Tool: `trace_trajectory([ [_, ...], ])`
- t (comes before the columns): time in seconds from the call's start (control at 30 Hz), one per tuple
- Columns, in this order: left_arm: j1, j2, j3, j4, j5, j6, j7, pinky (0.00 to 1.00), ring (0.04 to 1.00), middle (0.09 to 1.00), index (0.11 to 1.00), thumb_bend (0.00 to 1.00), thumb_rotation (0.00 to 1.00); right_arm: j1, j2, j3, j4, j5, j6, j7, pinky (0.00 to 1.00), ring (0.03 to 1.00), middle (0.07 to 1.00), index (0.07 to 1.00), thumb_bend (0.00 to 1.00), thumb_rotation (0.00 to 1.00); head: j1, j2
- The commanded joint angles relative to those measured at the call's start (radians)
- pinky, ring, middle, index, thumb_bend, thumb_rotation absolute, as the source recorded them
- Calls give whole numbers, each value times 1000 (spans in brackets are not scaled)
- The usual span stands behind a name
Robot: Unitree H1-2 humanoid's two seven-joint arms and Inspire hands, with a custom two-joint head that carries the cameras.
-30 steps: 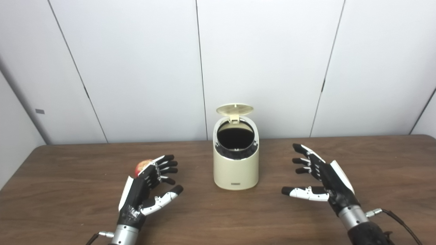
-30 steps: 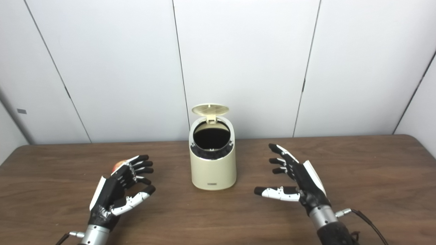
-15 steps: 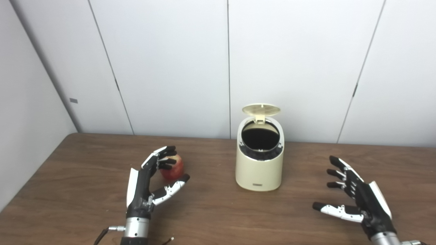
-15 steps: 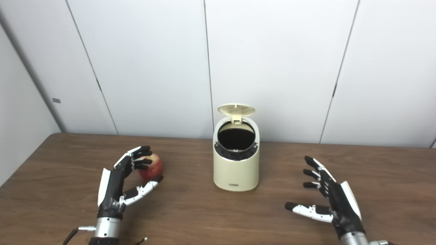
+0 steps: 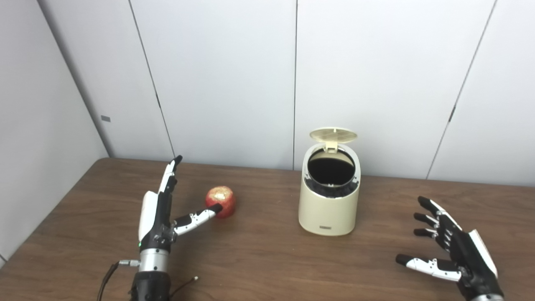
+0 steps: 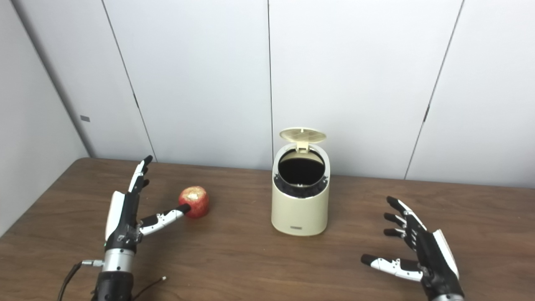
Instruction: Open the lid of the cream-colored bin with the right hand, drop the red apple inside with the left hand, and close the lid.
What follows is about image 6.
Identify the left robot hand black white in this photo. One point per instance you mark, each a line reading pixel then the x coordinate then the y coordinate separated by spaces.
pixel 125 221

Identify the round cream bin lid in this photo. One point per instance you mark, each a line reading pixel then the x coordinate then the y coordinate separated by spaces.
pixel 301 135

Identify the cream-colored bin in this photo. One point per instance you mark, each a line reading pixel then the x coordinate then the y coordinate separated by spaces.
pixel 299 209

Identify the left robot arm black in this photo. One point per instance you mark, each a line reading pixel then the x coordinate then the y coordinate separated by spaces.
pixel 117 271

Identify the red apple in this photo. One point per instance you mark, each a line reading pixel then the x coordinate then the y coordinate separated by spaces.
pixel 197 200

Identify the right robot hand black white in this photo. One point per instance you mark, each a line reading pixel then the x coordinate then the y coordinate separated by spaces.
pixel 436 263

